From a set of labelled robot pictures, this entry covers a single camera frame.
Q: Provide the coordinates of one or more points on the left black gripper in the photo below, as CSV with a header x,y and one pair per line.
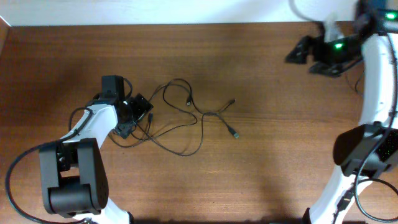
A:
x,y
142,107

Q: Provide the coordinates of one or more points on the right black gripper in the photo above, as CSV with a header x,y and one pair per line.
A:
x,y
322,55

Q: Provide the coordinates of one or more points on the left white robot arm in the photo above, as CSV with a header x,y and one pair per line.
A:
x,y
73,177

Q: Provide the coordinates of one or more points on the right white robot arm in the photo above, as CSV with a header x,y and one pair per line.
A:
x,y
363,153

